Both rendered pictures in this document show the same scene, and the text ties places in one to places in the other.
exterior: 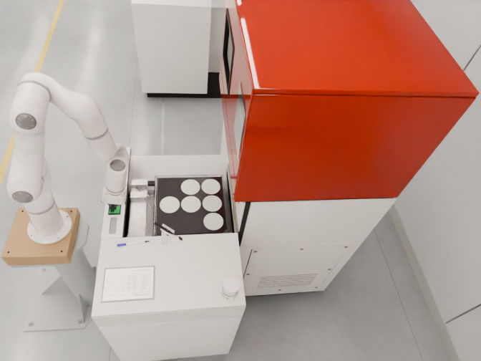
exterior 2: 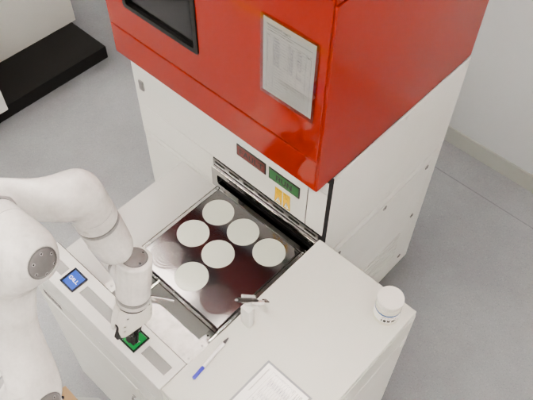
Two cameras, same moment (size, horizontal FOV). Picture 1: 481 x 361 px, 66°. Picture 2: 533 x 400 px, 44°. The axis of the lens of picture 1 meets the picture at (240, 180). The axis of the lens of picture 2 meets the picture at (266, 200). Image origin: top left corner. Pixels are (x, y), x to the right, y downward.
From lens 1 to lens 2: 70 cm
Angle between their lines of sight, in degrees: 20
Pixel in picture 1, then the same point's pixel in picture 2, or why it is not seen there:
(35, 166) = (40, 342)
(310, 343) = (442, 328)
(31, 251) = not seen: outside the picture
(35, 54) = not seen: outside the picture
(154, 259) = (258, 354)
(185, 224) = (239, 284)
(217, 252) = (323, 280)
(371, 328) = (485, 255)
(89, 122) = (101, 206)
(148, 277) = (277, 380)
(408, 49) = not seen: outside the picture
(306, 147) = (389, 47)
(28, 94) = (9, 220)
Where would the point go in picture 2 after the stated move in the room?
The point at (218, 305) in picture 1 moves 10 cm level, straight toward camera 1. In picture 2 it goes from (389, 338) to (413, 369)
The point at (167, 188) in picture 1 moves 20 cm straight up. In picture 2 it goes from (166, 259) to (158, 219)
